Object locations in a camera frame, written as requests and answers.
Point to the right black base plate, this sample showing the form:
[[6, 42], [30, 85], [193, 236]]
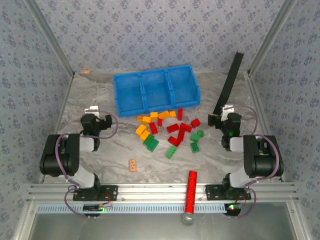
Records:
[[211, 192]]

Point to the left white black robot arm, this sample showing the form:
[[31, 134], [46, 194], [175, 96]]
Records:
[[67, 160]]

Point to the red glitter microphone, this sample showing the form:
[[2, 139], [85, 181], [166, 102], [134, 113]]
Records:
[[191, 190]]

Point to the blue three-compartment bin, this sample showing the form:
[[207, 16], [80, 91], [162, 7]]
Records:
[[155, 92]]

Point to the aluminium frame post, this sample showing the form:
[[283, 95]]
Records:
[[271, 37], [51, 37]]

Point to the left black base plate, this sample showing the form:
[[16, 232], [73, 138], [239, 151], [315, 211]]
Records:
[[112, 192]]

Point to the black flat bar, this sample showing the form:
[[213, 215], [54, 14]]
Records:
[[231, 80]]

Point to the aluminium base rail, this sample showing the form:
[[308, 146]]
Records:
[[155, 192]]

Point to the grey metal panel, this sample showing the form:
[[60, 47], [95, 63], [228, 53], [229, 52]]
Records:
[[140, 227]]

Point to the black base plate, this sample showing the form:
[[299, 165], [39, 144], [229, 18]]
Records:
[[211, 192], [112, 192]]

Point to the small red lego brick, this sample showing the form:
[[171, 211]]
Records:
[[160, 122]]

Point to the aluminium side rail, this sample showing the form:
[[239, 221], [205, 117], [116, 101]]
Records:
[[57, 125], [255, 87]]

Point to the green lego brick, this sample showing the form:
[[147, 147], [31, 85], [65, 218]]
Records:
[[148, 140], [194, 147], [171, 152], [153, 146], [194, 137], [200, 133]]

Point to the small yellow lego brick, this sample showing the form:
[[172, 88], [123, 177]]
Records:
[[172, 114], [153, 115]]

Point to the curved yellow lego brick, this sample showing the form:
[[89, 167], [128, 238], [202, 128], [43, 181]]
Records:
[[145, 136], [141, 129]]

